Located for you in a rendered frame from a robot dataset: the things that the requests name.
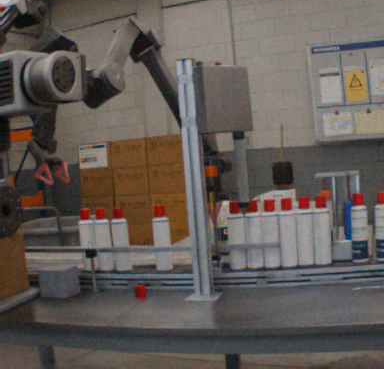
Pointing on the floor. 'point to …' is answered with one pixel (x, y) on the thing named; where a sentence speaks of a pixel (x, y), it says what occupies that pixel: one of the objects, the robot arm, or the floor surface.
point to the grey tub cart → (51, 230)
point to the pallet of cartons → (136, 183)
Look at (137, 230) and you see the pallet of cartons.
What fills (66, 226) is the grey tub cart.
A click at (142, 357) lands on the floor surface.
